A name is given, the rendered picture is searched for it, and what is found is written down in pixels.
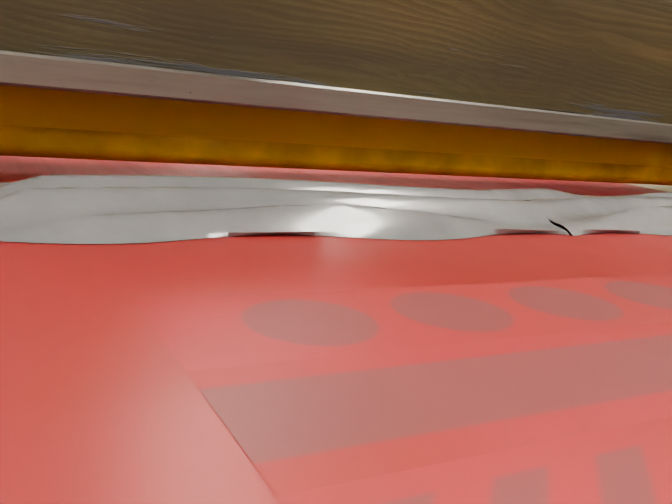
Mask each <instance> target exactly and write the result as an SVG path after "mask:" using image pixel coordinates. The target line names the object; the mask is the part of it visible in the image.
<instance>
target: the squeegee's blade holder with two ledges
mask: <svg viewBox="0 0 672 504"><path fill-rule="evenodd" d="M0 85H4V86H16V87H27V88H38V89H50V90H61V91H72V92H84V93H95V94H106V95H118V96H129V97H140V98H152V99H163V100H174V101H186V102H197V103H208V104H220V105H231V106H242V107H254V108H265V109H276V110H288V111H299V112H310V113H322V114H333V115H344V116H356V117H367V118H378V119H390V120H401V121H412V122H424V123H435V124H446V125H458V126H469V127H480V128H491V129H503V130H514V131H525V132H537V133H548V134H559V135H571V136H582V137H593V138H605V139H616V140H627V141H639V142H650V143H661V144H672V124H666V123H657V122H648V121H639V120H630V119H620V118H611V117H602V116H593V115H584V114H575V113H566V112H557V111H548V110H539V109H530V108H520V107H511V106H502V105H493V104H484V103H475V102H466V101H457V100H448V99H439V98H430V97H421V96H411V95H402V94H393V93H384V92H375V91H366V90H357V89H348V88H339V87H330V86H321V85H312V84H302V83H293V82H284V81H275V80H266V79H257V78H248V77H239V76H230V75H221V74H212V73H202V72H193V71H184V70H175V69H166V68H157V67H148V66H139V65H130V64H121V63H112V62H103V61H93V60H84V59H75V58H66V57H57V56H48V55H39V54H30V53H21V52H12V51H3V50H0Z"/></svg>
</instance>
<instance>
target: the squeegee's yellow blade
mask: <svg viewBox="0 0 672 504"><path fill-rule="evenodd" d="M0 125H13V126H29V127H45V128H60V129H76V130H92V131H108V132H123V133H139V134H155V135H171V136H186V137H202V138H218V139H233V140H249V141H265V142H281V143H296V144H312V145H328V146H343V147H359V148H375V149H391V150H406V151H422V152H438V153H454V154H469V155H485V156H501V157H516V158H532V159H548V160H564V161H579V162H595V163H611V164H626V165H642V166H658V167H672V144H661V143H650V142H639V141H627V140H616V139H605V138H593V137H582V136H571V135H559V134H548V133H537V132H525V131H514V130H503V129H491V128H480V127H469V126H458V125H446V124H435V123H424V122H412V121H401V120H390V119H378V118H367V117H356V116H344V115H333V114H322V113H310V112H299V111H288V110H276V109H265V108H254V107H242V106H231V105H220V104H208V103H197V102H186V101H174V100H163V99H152V98H140V97H129V96H118V95H106V94H95V93H84V92H72V91H61V90H50V89H38V88H27V87H16V86H4V85H0Z"/></svg>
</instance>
